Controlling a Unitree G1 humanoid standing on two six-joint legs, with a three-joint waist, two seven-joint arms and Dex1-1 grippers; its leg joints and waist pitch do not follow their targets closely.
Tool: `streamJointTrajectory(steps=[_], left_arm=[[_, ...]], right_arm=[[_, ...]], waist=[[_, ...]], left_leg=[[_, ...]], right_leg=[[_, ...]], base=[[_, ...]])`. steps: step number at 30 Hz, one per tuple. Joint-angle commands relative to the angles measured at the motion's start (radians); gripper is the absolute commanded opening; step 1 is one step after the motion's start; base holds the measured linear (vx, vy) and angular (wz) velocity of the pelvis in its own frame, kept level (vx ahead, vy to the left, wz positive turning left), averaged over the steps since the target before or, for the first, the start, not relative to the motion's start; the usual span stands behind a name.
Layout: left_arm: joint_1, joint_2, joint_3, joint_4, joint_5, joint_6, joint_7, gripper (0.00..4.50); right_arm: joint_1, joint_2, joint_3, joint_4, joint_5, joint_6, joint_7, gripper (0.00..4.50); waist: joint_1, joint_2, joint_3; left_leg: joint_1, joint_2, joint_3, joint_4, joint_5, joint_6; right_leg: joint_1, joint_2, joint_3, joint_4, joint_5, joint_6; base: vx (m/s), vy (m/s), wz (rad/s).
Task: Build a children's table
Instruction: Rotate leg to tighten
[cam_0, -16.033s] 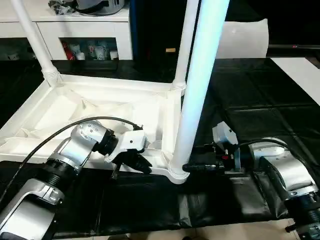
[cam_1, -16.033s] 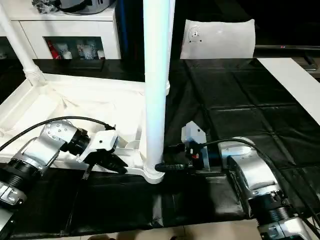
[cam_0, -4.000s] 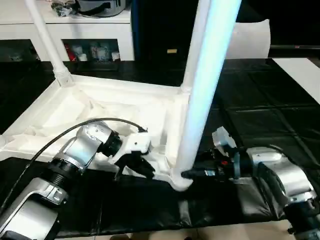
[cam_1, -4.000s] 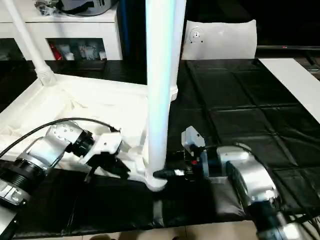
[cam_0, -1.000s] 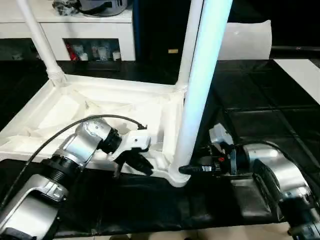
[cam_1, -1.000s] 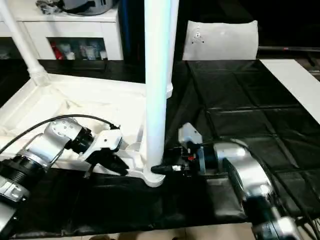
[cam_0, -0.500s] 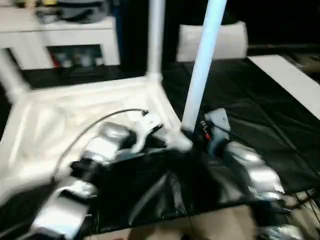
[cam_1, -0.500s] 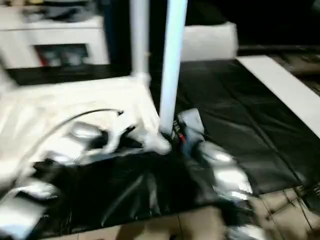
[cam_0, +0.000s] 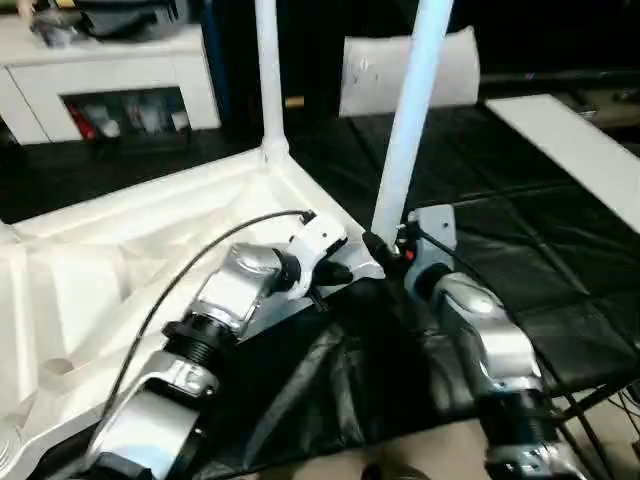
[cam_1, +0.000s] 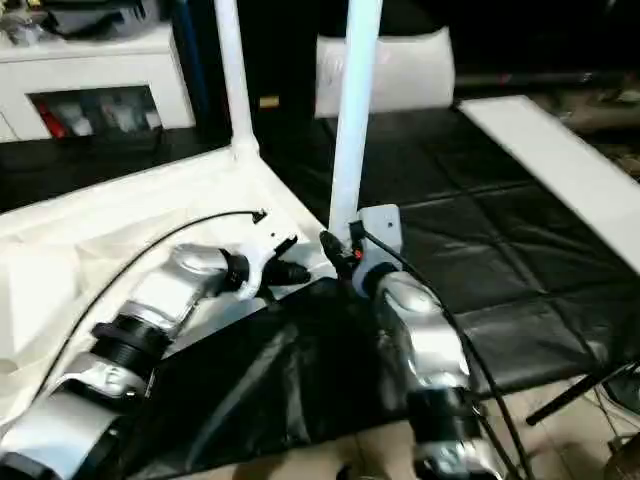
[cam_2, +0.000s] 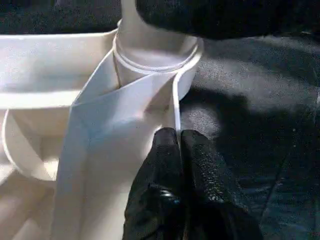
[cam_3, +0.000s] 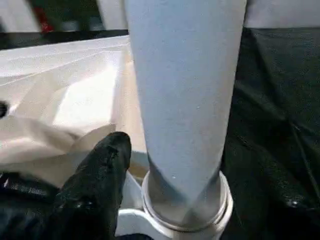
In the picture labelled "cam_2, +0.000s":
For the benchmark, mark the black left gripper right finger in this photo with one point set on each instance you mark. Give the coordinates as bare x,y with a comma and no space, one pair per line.
215,200

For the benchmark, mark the white plastic table top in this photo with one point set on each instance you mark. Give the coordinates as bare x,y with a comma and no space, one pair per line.
90,115

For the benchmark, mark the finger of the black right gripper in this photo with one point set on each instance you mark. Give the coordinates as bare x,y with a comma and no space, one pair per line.
230,17

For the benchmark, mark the black work mat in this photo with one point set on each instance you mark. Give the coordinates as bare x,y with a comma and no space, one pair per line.
260,125

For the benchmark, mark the white plastic table leg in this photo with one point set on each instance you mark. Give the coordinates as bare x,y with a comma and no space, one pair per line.
145,50

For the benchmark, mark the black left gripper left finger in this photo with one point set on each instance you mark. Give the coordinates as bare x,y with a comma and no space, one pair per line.
156,195

